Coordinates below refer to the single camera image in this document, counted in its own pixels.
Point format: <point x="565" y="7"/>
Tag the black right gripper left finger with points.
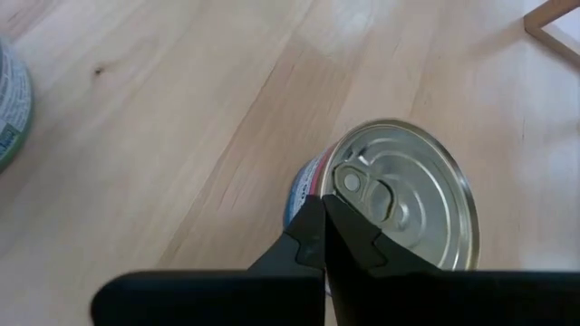
<point x="303" y="244"/>

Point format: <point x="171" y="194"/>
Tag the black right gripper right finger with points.
<point x="358" y="244"/>

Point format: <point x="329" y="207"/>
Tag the blue salmon can gold lid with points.
<point x="408" y="190"/>

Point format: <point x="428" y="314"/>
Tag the wooden slatted shelf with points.
<point x="544" y="22"/>

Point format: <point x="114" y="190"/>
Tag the green tuna can silver lid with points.
<point x="13" y="104"/>

